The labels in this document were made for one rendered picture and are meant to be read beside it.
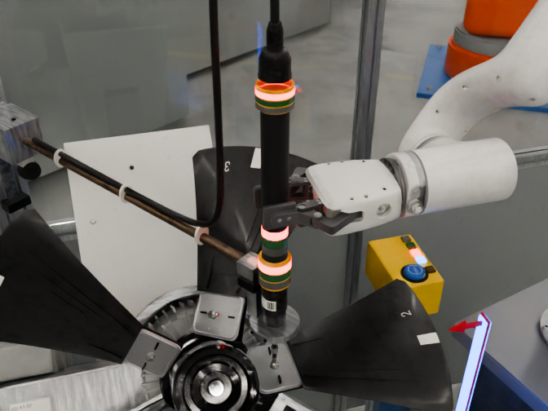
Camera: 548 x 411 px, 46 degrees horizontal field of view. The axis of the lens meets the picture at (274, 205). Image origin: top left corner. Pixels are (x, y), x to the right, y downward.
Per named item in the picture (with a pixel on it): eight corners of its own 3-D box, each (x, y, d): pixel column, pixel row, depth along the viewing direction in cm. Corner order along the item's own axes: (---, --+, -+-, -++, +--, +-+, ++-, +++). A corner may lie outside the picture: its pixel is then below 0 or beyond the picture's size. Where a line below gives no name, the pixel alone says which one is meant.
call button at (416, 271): (400, 271, 131) (401, 264, 130) (418, 267, 132) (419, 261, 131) (408, 284, 128) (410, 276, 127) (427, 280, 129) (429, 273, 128)
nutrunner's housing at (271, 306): (255, 339, 92) (248, 23, 66) (272, 324, 95) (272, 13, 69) (276, 352, 90) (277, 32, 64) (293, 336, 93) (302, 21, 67)
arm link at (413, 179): (424, 229, 82) (402, 233, 82) (395, 192, 89) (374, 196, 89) (432, 173, 78) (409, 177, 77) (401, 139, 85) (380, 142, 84)
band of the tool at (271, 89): (247, 108, 72) (246, 85, 70) (272, 95, 74) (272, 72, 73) (277, 120, 69) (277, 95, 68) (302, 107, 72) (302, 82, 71)
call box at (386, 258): (363, 277, 145) (367, 240, 139) (404, 269, 147) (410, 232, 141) (393, 327, 132) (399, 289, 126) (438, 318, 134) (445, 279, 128)
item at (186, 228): (23, 146, 116) (21, 139, 115) (30, 143, 117) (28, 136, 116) (250, 271, 88) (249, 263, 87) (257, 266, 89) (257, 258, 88)
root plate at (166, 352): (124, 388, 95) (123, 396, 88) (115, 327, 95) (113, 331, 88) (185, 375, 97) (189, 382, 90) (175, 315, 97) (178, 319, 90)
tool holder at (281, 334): (228, 321, 92) (225, 268, 86) (261, 295, 96) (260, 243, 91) (277, 352, 87) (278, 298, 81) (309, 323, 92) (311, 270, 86)
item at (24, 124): (-17, 151, 122) (-29, 109, 117) (16, 137, 126) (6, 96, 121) (14, 169, 116) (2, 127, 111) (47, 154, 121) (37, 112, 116)
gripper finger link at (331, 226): (356, 238, 75) (309, 232, 76) (366, 201, 81) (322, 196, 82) (357, 230, 74) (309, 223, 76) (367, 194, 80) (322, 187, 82)
